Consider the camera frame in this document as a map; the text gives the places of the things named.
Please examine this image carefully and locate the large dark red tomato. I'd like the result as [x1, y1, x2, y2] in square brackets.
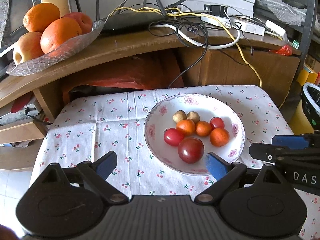
[177, 137, 204, 164]

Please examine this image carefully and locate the tan longan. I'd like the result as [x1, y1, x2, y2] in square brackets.
[186, 111, 200, 124]
[172, 110, 187, 124]

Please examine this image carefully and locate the yellow bin with black bag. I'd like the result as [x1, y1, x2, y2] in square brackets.
[289, 82, 319, 135]

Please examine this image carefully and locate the white cherry print tablecloth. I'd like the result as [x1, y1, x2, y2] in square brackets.
[29, 84, 320, 240]

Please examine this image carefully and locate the white floral plate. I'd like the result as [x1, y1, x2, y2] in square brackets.
[144, 93, 245, 176]

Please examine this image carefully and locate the red plastic bag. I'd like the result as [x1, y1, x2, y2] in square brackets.
[269, 44, 293, 56]

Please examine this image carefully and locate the curved wooden desk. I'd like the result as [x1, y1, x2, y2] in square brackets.
[1, 31, 300, 106]

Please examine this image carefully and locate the white adapter box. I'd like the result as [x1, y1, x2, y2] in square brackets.
[265, 20, 287, 42]

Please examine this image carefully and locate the glass fruit tray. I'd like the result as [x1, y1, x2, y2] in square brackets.
[7, 20, 105, 76]

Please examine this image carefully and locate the red cloth under desk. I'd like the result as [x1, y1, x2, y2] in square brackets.
[61, 50, 184, 104]

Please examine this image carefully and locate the white power strip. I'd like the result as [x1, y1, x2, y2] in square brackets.
[201, 14, 265, 36]

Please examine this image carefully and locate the yellow red apple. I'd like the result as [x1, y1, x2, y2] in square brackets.
[13, 31, 44, 65]

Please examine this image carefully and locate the large orange front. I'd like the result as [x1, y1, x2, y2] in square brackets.
[40, 17, 82, 54]

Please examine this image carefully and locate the large orange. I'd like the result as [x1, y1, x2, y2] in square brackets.
[23, 3, 60, 33]
[40, 17, 82, 54]

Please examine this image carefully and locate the black metal shelf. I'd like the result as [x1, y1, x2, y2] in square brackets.
[254, 0, 319, 71]

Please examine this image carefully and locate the red apple behind oranges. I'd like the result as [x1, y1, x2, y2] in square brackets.
[62, 12, 93, 34]

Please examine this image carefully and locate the large orange back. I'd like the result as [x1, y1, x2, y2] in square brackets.
[23, 3, 60, 33]

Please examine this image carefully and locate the white cable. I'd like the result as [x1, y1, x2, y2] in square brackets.
[151, 23, 241, 50]

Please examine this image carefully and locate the yellow cable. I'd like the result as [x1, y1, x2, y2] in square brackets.
[108, 6, 263, 88]

